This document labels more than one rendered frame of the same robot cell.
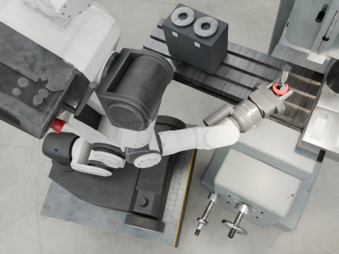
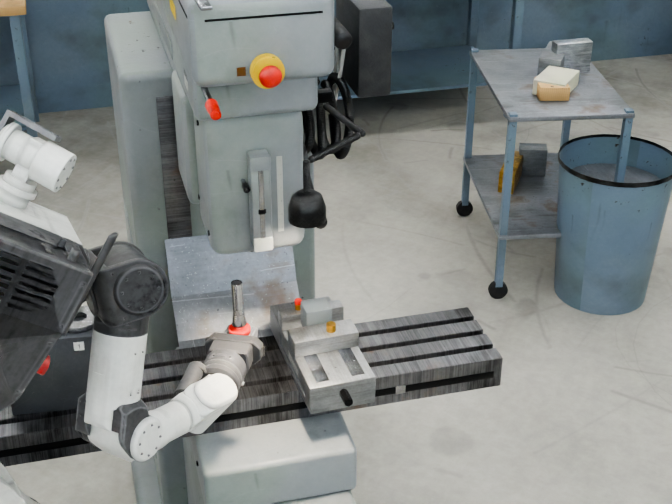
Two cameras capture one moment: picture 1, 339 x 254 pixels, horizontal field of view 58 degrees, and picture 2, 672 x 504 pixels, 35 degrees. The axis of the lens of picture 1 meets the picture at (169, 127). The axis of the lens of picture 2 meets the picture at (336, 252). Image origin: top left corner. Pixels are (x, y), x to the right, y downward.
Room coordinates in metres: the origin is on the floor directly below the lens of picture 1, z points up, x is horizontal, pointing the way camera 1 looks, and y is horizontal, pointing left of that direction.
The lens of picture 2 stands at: (-0.63, 1.23, 2.41)
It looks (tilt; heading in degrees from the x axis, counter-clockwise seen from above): 29 degrees down; 296
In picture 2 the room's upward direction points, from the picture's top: straight up
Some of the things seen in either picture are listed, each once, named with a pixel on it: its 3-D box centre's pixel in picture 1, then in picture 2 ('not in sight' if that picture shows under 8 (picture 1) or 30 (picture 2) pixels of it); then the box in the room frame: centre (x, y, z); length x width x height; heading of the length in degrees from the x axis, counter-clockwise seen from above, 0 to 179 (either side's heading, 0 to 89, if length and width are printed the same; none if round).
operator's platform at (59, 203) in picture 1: (129, 177); not in sight; (0.61, 0.35, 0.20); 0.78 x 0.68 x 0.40; 58
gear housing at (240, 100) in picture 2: not in sight; (242, 63); (0.46, -0.54, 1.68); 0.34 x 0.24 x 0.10; 131
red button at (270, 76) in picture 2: not in sight; (270, 75); (0.26, -0.32, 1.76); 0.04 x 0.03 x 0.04; 41
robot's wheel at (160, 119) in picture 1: (168, 126); not in sight; (0.70, 0.01, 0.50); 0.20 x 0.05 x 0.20; 58
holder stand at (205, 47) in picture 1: (195, 39); (60, 357); (0.76, -0.22, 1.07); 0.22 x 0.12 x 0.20; 35
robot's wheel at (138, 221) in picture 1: (144, 223); not in sight; (0.26, 0.29, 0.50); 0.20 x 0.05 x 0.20; 58
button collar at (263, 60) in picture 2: not in sight; (267, 71); (0.28, -0.33, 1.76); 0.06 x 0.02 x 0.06; 41
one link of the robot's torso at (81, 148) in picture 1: (97, 152); not in sight; (0.63, 0.38, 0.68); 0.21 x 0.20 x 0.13; 58
